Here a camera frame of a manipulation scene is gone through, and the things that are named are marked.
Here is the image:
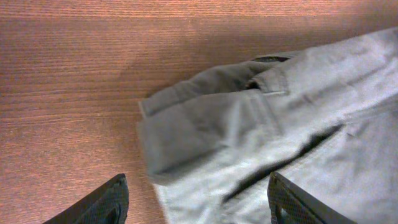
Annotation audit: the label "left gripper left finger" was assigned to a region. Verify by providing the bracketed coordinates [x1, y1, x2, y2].
[44, 174, 129, 224]

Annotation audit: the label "grey shorts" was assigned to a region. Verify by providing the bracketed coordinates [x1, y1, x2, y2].
[139, 28, 397, 223]

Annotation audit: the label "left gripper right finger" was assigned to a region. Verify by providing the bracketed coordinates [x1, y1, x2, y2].
[267, 172, 355, 224]

